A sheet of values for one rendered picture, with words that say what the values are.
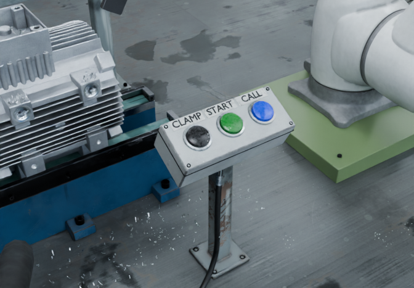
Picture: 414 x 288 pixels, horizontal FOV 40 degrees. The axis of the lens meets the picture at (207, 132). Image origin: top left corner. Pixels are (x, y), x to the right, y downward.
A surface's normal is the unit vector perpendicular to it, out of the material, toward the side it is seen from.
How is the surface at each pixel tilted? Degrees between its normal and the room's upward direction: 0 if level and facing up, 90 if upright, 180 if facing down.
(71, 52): 88
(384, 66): 82
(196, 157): 26
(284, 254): 0
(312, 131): 2
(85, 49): 88
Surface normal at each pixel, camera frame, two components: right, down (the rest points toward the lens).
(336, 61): -0.79, 0.45
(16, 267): 0.22, -0.95
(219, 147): 0.24, -0.51
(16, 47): 0.57, 0.49
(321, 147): -0.04, -0.81
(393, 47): -0.74, -0.23
